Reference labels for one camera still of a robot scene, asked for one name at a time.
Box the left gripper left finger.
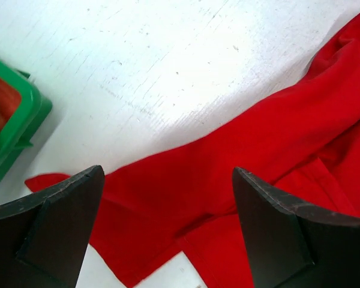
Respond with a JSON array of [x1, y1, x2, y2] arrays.
[[0, 166, 104, 287]]

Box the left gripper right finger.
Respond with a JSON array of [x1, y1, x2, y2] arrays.
[[232, 168, 360, 287]]

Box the red trousers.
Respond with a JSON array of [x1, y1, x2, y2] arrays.
[[24, 5, 360, 288]]

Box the green plastic tray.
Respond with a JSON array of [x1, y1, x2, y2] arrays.
[[0, 60, 52, 182]]

